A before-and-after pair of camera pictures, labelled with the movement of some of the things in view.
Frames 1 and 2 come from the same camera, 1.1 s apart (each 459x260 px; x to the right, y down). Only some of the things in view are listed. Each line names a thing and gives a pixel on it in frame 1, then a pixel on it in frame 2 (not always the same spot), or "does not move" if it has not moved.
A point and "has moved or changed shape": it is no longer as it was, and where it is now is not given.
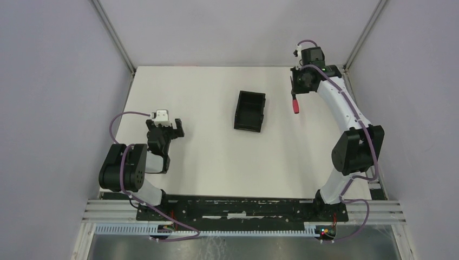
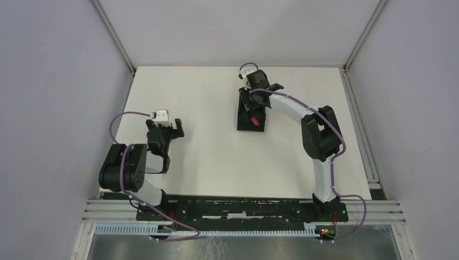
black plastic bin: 249,114 does not move
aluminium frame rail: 106,211 does not move
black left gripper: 166,130 does not move
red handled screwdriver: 295,105 has moved or changed shape
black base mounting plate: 243,210 does not move
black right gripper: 295,83 → 249,96
